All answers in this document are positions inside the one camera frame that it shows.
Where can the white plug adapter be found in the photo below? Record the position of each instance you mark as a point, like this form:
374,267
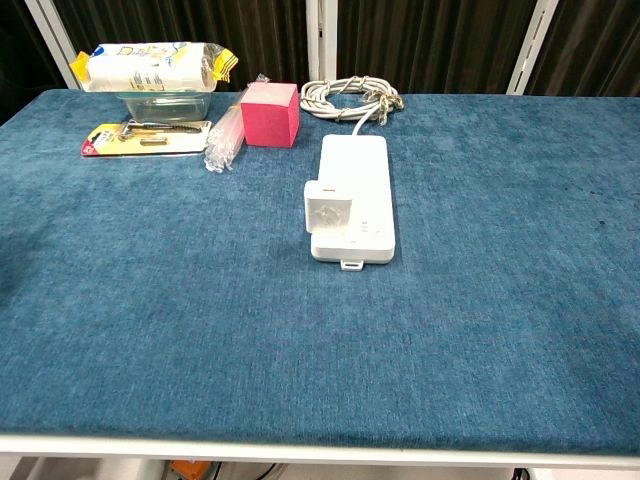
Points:
324,210

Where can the white power strip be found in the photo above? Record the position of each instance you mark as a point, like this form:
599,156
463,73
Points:
372,200

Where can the blue table cloth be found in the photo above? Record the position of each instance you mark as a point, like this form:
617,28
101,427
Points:
320,300

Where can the pink foam cube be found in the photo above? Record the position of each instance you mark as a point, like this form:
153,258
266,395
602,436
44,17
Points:
267,120

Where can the clear plastic straw pack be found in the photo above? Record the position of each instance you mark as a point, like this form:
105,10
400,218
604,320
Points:
222,142

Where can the razor blister pack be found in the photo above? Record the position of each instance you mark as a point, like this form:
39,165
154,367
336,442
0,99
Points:
145,139

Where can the clear plastic container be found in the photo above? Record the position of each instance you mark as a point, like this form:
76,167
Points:
165,106

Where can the dark curtain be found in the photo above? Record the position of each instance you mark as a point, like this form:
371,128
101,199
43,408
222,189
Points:
430,40

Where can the white yellow snack package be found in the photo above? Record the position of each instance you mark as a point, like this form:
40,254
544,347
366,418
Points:
150,65

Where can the orange object under table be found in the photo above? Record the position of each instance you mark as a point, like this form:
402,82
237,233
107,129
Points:
189,469

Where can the white metal frame post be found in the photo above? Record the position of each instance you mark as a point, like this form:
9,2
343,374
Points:
57,40
532,45
321,40

